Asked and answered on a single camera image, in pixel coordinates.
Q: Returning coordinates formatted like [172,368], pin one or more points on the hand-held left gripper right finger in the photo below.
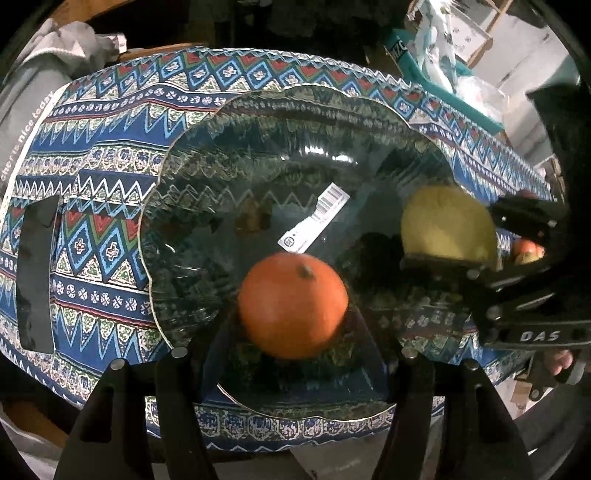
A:
[371,357]

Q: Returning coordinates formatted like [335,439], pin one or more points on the red apple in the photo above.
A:
[525,247]

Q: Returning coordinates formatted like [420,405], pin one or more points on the blue patterned tablecloth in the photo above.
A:
[115,152]

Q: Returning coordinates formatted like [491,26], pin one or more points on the wooden shelf rack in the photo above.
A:
[480,41]

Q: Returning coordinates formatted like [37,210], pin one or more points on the black phone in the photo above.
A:
[37,272]

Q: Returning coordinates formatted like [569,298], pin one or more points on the person's right hand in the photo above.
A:
[561,361]

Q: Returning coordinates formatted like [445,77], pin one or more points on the grey printed garment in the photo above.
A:
[27,92]

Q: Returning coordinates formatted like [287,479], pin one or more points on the white patterned bag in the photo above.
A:
[436,41]

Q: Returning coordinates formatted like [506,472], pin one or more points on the clear plastic bag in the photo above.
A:
[480,99]

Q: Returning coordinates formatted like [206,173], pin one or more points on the yellow pear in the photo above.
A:
[445,226]

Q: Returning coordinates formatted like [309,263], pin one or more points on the teal plastic bin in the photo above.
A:
[406,55]

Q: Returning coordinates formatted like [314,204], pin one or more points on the scalloped glass plate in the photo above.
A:
[258,184]

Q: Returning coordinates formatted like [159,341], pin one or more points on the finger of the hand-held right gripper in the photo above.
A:
[526,214]
[443,264]

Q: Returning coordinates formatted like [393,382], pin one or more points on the orange with stem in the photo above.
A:
[293,305]

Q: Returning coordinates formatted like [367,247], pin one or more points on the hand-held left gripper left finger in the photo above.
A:
[214,353]

